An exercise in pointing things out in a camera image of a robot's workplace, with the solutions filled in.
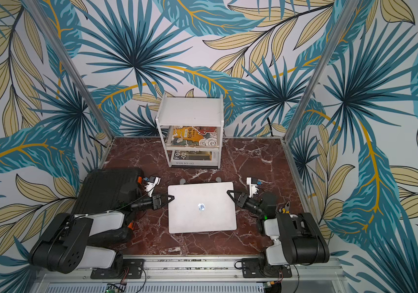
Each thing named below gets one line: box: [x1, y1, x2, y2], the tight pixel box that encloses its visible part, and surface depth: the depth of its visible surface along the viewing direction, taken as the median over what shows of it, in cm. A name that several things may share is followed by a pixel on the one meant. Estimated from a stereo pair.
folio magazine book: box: [170, 150, 219, 167], surface depth 105 cm
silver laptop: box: [167, 181, 238, 234], surface depth 83 cm
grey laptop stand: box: [179, 177, 222, 185], surface depth 87 cm
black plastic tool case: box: [73, 168, 144, 246], surface depth 88 cm
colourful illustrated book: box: [165, 125, 218, 147], surface depth 94 cm
